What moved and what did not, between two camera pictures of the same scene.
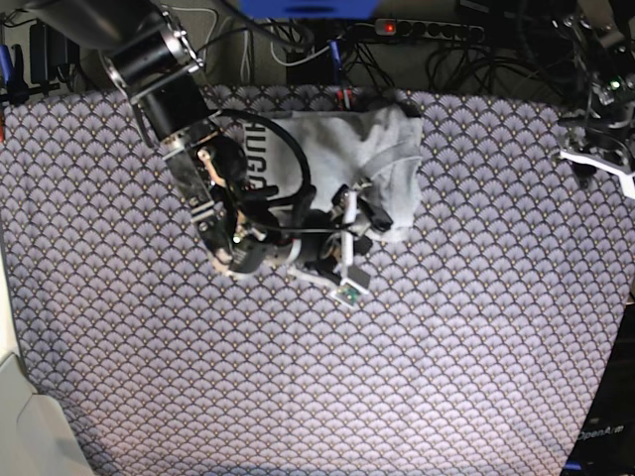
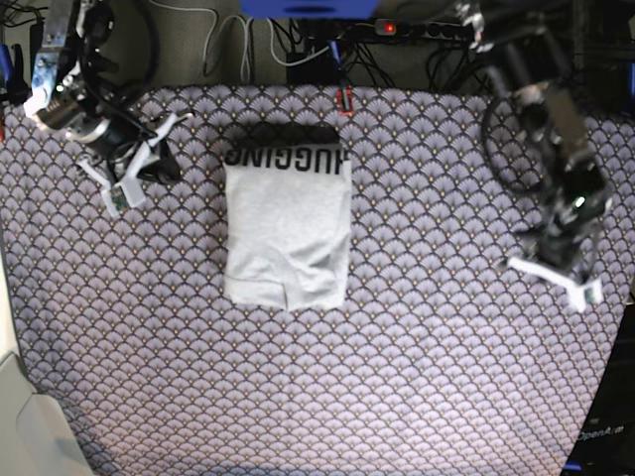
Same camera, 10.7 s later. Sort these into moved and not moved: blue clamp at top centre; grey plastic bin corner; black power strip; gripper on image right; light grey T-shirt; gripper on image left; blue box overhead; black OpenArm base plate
Moved: gripper on image left; gripper on image right; light grey T-shirt
Not moved: black OpenArm base plate; blue box overhead; black power strip; blue clamp at top centre; grey plastic bin corner
